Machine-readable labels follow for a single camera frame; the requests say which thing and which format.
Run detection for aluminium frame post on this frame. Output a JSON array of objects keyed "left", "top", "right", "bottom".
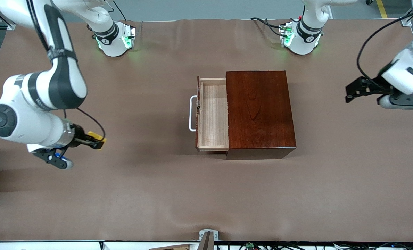
[
  {"left": 0, "top": 0, "right": 16, "bottom": 30},
  {"left": 400, "top": 7, "right": 413, "bottom": 27}
]

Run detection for black right base cable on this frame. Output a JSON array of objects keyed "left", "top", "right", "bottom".
[{"left": 114, "top": 0, "right": 129, "bottom": 21}]

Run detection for yellow cube block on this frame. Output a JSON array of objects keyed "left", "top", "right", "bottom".
[{"left": 87, "top": 131, "right": 107, "bottom": 150}]

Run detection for wooden drawer with dark front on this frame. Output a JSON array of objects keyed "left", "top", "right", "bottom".
[{"left": 195, "top": 76, "right": 230, "bottom": 155}]

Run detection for black left base cables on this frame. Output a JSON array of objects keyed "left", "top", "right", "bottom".
[{"left": 250, "top": 17, "right": 287, "bottom": 37}]

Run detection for brown table cover mat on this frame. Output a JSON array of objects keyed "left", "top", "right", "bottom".
[{"left": 0, "top": 18, "right": 413, "bottom": 242}]

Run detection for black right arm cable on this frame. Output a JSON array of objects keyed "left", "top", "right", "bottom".
[{"left": 64, "top": 108, "right": 106, "bottom": 139}]

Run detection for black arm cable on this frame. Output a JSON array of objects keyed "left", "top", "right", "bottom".
[
  {"left": 64, "top": 108, "right": 106, "bottom": 139},
  {"left": 357, "top": 10, "right": 413, "bottom": 89}
]

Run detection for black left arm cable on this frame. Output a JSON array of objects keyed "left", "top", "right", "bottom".
[{"left": 357, "top": 10, "right": 413, "bottom": 89}]

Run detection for dark brown wooden cabinet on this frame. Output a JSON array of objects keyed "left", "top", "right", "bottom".
[{"left": 225, "top": 70, "right": 297, "bottom": 160}]

